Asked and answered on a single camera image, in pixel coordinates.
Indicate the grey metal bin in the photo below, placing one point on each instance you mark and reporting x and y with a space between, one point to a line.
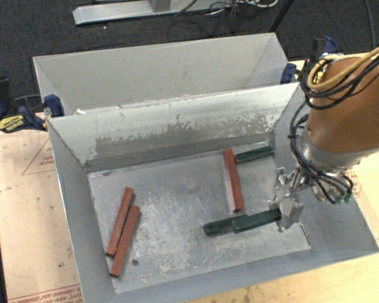
182 197

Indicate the dark green flat block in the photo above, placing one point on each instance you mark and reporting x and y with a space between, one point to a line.
256 220
218 227
254 154

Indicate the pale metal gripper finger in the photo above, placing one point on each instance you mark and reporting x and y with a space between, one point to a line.
290 213
281 183

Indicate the brown cardboard board, red print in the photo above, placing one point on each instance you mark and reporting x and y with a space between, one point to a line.
30 220

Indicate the red-brown flat block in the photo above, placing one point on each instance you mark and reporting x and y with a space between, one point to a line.
125 241
233 180
119 222

